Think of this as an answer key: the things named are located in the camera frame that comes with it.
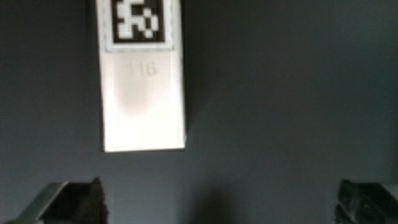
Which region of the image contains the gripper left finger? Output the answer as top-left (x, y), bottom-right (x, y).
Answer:
top-left (16, 179), bottom-right (106, 224)

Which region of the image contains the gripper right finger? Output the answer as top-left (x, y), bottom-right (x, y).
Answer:
top-left (334, 179), bottom-right (398, 224)

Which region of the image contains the white leg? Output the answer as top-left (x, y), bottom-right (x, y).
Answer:
top-left (96, 0), bottom-right (184, 152)

